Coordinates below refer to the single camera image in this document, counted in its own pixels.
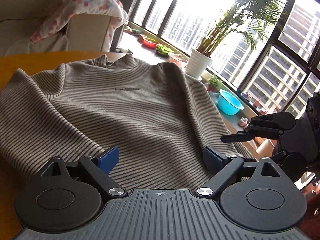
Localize brown striped knit sweater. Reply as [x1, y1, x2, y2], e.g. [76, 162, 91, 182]
[1, 54, 251, 190]

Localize pink small figurines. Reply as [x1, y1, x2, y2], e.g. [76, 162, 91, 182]
[238, 118, 248, 128]

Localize turquoise plastic basin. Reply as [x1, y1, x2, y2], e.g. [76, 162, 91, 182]
[217, 89, 244, 116]

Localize small green potted plant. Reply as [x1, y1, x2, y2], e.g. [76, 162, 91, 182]
[207, 75, 222, 93]

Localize white ribbed plant pot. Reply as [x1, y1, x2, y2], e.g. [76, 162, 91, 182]
[185, 49, 212, 79]

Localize pink rectangular planter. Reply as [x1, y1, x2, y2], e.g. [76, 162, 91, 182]
[168, 53, 188, 68]

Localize tall green palm plant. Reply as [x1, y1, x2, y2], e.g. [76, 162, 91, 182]
[196, 0, 287, 57]

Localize green leafy tray plant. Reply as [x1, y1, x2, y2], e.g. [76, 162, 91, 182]
[156, 44, 173, 57]

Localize red bowl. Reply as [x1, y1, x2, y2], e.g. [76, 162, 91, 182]
[142, 37, 159, 49]

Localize pink floral blanket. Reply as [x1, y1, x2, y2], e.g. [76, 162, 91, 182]
[30, 0, 128, 52]

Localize beige covered sofa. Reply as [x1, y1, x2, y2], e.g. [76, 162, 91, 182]
[1, 0, 112, 56]

